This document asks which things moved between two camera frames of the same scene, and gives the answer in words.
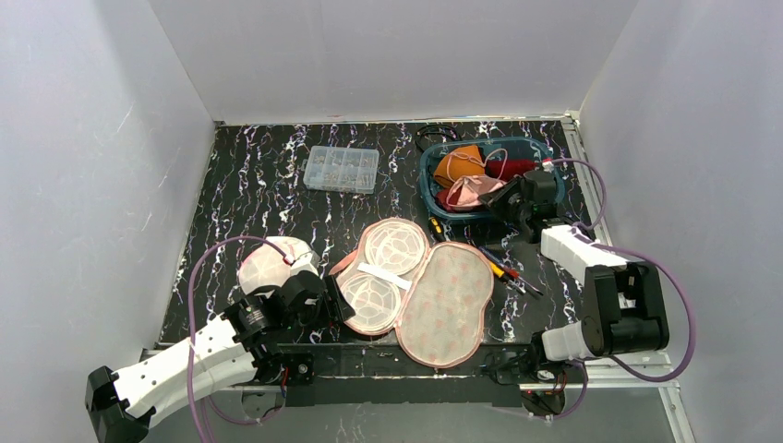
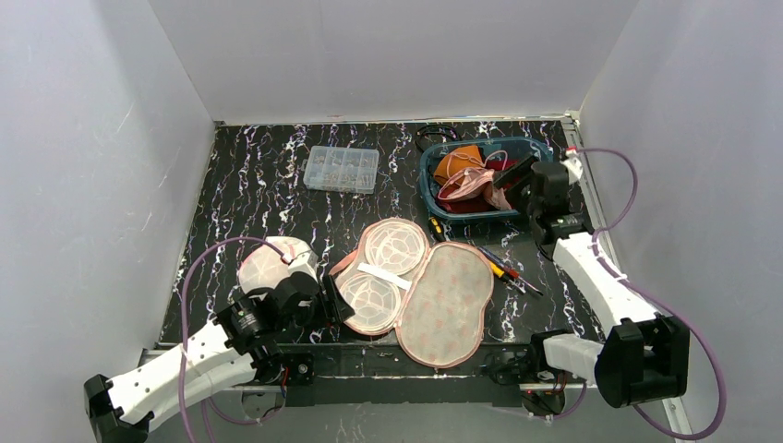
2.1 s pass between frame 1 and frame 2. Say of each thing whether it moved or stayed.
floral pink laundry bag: stayed
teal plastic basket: stayed
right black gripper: moved
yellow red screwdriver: stayed
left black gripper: stayed
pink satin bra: moved
